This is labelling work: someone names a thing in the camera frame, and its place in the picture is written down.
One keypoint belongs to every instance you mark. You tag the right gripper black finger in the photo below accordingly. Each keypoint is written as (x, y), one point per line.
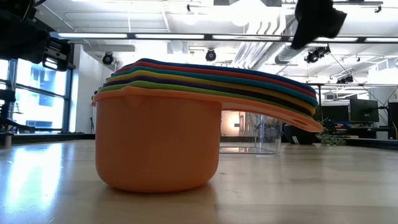
(317, 21)

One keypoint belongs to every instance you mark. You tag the orange measuring cup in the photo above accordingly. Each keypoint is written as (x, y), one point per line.
(155, 140)

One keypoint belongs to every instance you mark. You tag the black aluminium table frame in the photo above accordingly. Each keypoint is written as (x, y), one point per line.
(46, 137)

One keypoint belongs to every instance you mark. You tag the black computer monitor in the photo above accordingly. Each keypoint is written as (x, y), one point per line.
(363, 110)
(335, 113)
(393, 113)

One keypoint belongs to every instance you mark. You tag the black spotlight cluster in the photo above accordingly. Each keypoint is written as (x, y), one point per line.
(314, 56)
(345, 80)

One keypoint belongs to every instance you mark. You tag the clear plastic basket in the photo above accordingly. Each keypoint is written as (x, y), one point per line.
(264, 133)

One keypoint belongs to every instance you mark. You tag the long ceiling light bar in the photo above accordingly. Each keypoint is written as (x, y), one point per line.
(217, 37)

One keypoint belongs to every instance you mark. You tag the black background rig frame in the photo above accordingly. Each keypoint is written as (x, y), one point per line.
(342, 84)

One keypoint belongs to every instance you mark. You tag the silver ventilation duct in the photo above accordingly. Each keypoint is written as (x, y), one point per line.
(284, 56)

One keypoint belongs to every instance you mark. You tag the large window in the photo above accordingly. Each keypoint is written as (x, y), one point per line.
(37, 102)

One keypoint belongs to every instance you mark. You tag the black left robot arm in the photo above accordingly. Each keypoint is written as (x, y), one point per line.
(21, 37)

